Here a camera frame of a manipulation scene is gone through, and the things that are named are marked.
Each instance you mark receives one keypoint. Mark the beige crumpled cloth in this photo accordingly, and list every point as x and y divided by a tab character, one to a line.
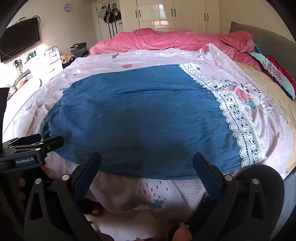
67	58

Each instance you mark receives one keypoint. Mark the pink strawberry printed blanket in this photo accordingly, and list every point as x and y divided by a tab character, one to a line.
161	56

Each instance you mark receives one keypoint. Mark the white hanging bag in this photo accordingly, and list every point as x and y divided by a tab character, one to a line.
101	12

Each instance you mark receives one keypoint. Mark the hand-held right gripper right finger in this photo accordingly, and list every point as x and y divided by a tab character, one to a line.
208	179

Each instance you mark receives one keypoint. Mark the dark folded clothes stack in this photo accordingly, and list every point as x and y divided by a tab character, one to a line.
79	49

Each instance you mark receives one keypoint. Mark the round wall clock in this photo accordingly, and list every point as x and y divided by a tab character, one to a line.
68	7

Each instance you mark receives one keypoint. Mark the white glossy wardrobe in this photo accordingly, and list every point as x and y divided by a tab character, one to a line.
180	14

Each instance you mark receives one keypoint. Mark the person's foot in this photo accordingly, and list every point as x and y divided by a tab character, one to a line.
182	230

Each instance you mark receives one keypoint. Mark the grey padded headboard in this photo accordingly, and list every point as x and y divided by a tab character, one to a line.
266	34

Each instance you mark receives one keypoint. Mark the white drawer cabinet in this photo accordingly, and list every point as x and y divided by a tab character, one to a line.
52	59

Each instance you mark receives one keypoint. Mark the blue denim pants lace trim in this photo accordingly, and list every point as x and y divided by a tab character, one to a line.
138	115

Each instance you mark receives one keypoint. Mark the black television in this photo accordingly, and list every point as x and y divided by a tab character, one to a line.
18	39

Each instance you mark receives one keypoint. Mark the beige bed sheet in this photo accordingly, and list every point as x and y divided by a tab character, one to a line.
272	95

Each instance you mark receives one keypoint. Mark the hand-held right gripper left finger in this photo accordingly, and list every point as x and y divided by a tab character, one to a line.
86	177

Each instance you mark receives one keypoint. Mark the white door with hooks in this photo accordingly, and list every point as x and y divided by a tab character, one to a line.
98	27

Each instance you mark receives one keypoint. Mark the black striped hanging bag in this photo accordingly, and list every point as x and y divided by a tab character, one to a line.
112	15

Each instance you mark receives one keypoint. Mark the pink duvet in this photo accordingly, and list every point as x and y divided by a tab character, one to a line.
161	38

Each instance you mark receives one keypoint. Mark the floral patterned cloth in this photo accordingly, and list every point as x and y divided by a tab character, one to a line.
277	71

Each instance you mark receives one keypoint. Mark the cluttered white desk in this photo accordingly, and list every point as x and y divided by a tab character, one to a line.
25	74

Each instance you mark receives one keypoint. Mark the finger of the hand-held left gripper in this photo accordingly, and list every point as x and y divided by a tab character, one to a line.
52	142
29	139

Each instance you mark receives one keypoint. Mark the person's left hand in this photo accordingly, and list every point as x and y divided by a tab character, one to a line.
22	183

